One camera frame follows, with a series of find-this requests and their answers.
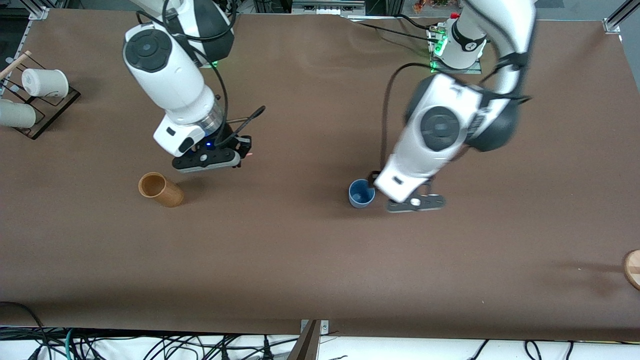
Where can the dark metal bar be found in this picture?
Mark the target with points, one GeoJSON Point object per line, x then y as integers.
{"type": "Point", "coordinates": [306, 345]}

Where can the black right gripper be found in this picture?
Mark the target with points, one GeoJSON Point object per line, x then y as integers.
{"type": "Point", "coordinates": [225, 137]}

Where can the brown wooden cup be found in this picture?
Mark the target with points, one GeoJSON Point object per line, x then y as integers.
{"type": "Point", "coordinates": [170, 195]}

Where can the grey metal box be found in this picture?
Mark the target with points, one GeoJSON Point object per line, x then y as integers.
{"type": "Point", "coordinates": [327, 7]}

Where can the blue cup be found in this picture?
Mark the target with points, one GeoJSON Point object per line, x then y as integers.
{"type": "Point", "coordinates": [361, 201]}

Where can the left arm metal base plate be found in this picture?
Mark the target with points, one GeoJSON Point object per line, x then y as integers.
{"type": "Point", "coordinates": [457, 71]}

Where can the small metal bracket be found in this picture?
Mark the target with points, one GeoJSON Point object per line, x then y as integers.
{"type": "Point", "coordinates": [324, 327]}

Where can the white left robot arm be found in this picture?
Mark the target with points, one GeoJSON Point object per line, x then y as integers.
{"type": "Point", "coordinates": [440, 130]}

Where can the white cup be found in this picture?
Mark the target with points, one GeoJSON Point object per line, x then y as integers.
{"type": "Point", "coordinates": [15, 114]}
{"type": "Point", "coordinates": [47, 82]}

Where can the round wooden disc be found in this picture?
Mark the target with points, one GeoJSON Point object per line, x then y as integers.
{"type": "Point", "coordinates": [634, 270]}

